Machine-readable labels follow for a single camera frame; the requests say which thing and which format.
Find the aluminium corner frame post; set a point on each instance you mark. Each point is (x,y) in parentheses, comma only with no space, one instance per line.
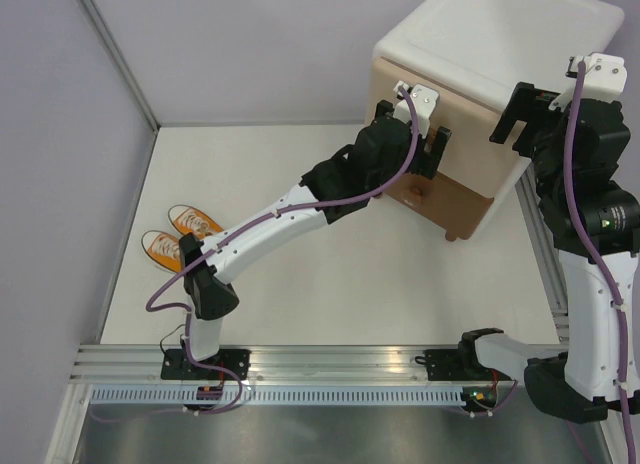
(106,39)

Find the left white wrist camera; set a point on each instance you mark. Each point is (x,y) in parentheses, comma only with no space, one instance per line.
(424,100)

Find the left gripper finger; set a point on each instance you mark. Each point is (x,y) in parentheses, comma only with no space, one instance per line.
(384,110)
(440,141)

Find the brown drawer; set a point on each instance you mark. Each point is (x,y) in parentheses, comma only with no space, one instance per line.
(448,204)

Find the bear head drawer knob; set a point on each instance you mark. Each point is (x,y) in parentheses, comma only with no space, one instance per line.
(430,139)

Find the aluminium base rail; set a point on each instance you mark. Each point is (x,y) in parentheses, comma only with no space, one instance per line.
(270,365)

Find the white slotted cable duct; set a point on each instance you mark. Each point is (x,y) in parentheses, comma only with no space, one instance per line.
(441,396)

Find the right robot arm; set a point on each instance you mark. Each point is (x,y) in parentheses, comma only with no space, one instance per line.
(594,223)

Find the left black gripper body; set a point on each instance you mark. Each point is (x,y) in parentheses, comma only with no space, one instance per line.
(423,163)

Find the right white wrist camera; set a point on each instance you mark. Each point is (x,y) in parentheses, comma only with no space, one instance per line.
(604,80)

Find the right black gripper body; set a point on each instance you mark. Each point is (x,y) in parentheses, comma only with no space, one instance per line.
(535,140)

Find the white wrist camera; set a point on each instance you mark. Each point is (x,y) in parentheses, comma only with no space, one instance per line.
(424,100)
(604,80)

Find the white shoe cabinet body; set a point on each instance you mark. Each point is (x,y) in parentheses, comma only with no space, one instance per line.
(481,49)

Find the orange sneaker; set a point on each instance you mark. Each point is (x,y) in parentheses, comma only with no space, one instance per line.
(190,220)
(163,249)

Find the brown drawer knob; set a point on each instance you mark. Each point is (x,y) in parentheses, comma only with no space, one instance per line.
(413,196)

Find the right aluminium frame rail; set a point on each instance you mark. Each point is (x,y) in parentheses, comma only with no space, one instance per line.
(546,255)

